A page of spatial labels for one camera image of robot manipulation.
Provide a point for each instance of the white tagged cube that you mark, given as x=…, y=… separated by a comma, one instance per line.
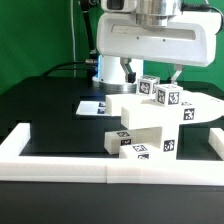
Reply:
x=168, y=94
x=146, y=85

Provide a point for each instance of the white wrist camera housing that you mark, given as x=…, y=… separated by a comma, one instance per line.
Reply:
x=119, y=5

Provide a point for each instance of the white chair back part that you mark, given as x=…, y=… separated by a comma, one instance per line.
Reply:
x=137, y=112

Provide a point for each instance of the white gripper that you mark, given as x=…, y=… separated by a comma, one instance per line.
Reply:
x=187, y=39

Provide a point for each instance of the white chair seat part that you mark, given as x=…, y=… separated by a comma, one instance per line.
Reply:
x=163, y=136

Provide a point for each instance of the white sheet with tags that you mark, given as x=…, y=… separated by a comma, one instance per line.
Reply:
x=92, y=108

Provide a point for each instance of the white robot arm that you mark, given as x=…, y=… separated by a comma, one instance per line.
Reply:
x=148, y=13

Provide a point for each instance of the white U-shaped obstacle frame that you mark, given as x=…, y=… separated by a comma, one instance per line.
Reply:
x=16, y=167

